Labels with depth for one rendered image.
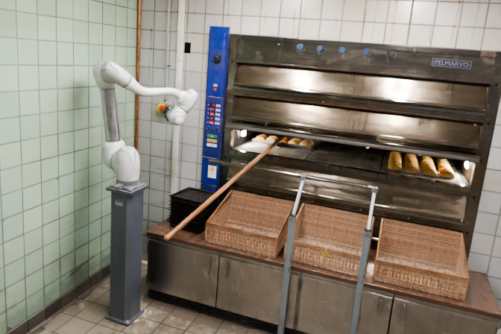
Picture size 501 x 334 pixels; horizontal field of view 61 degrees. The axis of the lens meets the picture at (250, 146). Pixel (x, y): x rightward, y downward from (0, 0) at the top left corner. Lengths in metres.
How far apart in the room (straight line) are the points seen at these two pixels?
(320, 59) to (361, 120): 0.54
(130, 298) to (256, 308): 0.90
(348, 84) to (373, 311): 1.56
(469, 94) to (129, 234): 2.49
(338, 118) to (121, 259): 1.85
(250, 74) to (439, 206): 1.70
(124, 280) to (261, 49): 1.96
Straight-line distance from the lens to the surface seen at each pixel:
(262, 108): 3.38
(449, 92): 3.23
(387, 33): 3.21
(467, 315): 3.08
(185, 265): 3.36
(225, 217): 3.54
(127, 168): 2.97
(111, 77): 2.90
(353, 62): 3.23
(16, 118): 2.93
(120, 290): 3.32
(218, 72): 3.45
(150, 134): 3.84
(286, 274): 3.01
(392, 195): 3.34
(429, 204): 3.35
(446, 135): 3.25
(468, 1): 3.25
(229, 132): 3.50
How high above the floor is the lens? 1.95
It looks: 12 degrees down
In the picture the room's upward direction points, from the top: 5 degrees clockwise
